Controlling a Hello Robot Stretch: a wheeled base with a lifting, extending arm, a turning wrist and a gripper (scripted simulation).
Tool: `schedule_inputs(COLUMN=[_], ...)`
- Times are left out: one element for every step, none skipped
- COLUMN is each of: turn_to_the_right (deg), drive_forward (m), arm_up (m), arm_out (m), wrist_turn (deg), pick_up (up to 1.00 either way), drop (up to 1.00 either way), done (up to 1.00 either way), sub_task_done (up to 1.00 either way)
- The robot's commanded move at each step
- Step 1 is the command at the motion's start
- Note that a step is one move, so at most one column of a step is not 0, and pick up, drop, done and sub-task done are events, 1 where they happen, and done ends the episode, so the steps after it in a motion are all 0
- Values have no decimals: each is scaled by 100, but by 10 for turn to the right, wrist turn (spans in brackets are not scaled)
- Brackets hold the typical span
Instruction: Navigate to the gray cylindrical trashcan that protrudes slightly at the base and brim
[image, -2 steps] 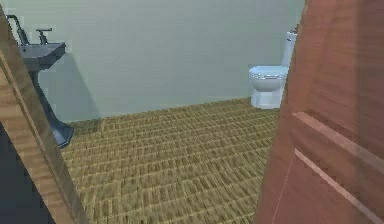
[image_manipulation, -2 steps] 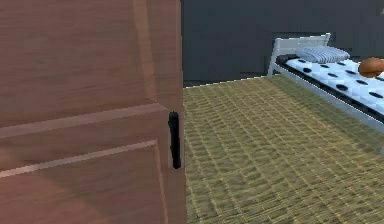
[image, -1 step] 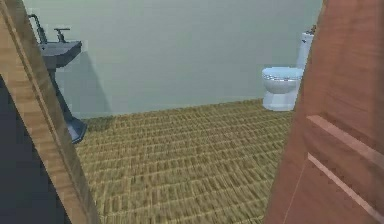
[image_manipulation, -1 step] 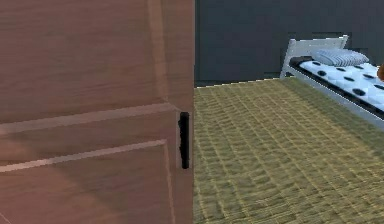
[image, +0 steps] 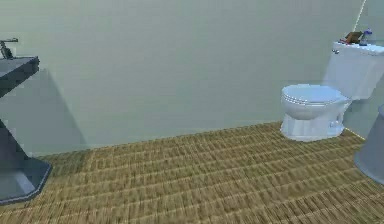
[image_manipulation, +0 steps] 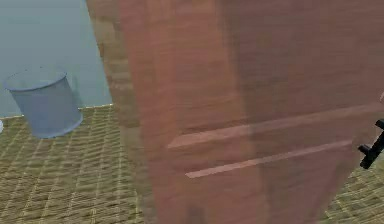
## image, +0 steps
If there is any grey metal faucet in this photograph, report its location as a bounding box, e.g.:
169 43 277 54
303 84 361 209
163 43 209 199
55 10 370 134
0 37 19 60

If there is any gray cylindrical trashcan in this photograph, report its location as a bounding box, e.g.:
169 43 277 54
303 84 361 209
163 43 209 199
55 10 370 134
353 104 384 185

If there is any brown box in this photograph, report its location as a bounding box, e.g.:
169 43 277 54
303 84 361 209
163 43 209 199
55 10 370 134
339 31 364 45

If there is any white toilet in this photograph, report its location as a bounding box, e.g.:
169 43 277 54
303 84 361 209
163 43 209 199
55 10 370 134
279 41 384 143

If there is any dark grey pedestal sink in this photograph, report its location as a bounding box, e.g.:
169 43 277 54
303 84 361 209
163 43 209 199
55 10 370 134
0 55 53 205

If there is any blue spray bottle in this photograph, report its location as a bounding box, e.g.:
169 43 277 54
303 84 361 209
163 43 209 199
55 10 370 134
358 28 373 47

